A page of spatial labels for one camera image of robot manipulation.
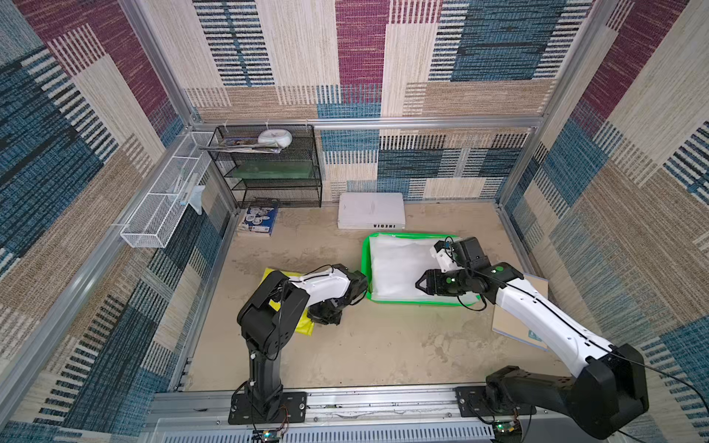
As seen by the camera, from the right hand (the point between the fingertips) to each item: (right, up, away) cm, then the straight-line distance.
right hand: (422, 282), depth 81 cm
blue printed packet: (-57, +19, +31) cm, 68 cm away
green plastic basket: (-16, +8, +14) cm, 23 cm away
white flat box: (-13, +23, +32) cm, 42 cm away
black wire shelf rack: (-53, +40, +27) cm, 72 cm away
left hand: (-31, -14, +7) cm, 35 cm away
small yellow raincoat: (-35, -15, +6) cm, 38 cm away
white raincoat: (-6, +4, +8) cm, 11 cm away
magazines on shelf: (-56, +43, +11) cm, 72 cm away
